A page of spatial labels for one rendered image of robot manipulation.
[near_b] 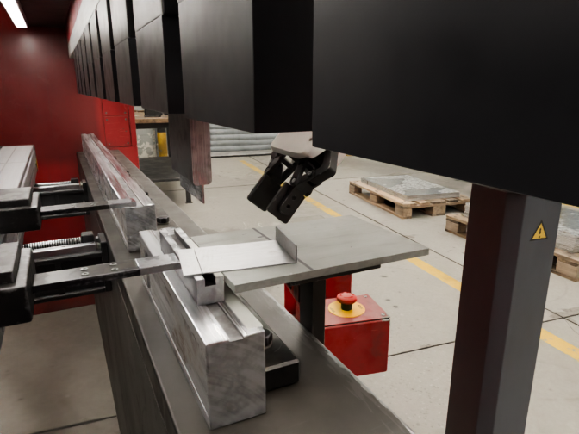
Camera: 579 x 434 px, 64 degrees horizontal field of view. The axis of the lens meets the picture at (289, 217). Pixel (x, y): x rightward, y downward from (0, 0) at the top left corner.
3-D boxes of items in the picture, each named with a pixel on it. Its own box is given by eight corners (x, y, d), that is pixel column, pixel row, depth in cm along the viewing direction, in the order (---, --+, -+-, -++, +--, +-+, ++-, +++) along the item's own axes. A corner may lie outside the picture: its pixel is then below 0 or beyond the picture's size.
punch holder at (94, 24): (147, 98, 95) (140, 12, 91) (103, 99, 92) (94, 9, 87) (136, 97, 108) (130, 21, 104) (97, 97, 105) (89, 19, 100)
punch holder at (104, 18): (169, 101, 78) (161, -6, 74) (115, 102, 74) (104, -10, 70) (152, 99, 91) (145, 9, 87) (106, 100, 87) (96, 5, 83)
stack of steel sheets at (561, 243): (634, 242, 328) (638, 226, 324) (573, 254, 304) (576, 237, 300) (515, 208, 417) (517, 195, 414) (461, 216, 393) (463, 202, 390)
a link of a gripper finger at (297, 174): (314, 135, 55) (282, 167, 56) (324, 151, 51) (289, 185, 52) (329, 150, 56) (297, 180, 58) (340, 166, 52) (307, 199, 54)
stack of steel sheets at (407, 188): (460, 196, 463) (461, 191, 462) (405, 201, 445) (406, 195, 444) (407, 178, 555) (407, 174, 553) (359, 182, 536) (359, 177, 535)
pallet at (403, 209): (473, 212, 460) (475, 198, 456) (401, 219, 437) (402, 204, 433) (407, 188, 570) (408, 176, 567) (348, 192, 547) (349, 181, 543)
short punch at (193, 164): (213, 202, 49) (208, 110, 46) (194, 204, 48) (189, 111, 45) (189, 185, 58) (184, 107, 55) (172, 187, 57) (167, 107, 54)
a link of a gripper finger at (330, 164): (328, 123, 56) (295, 156, 57) (347, 149, 49) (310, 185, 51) (334, 129, 56) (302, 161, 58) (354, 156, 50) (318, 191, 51)
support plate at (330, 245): (429, 255, 59) (429, 247, 59) (234, 294, 48) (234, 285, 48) (351, 220, 75) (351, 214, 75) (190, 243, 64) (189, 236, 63)
